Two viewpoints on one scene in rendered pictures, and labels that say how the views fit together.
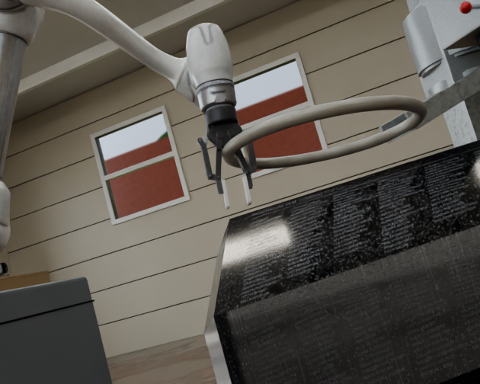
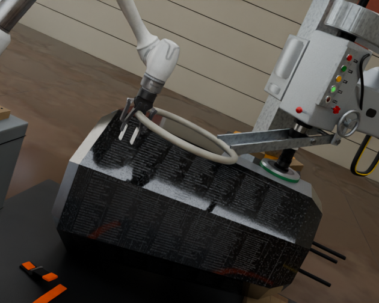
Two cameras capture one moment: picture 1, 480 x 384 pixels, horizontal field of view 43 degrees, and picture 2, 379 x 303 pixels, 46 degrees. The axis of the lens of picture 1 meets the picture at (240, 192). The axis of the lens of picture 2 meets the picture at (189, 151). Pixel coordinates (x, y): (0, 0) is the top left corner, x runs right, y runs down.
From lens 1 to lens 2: 0.83 m
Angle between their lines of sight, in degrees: 27
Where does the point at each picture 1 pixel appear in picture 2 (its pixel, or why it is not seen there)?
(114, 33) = (124, 8)
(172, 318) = (48, 18)
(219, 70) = (162, 76)
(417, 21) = (294, 48)
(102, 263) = not seen: outside the picture
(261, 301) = (106, 174)
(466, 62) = not seen: hidden behind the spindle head
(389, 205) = (193, 172)
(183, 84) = (142, 52)
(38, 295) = (2, 135)
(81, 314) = (15, 143)
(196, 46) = (160, 55)
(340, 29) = not seen: outside the picture
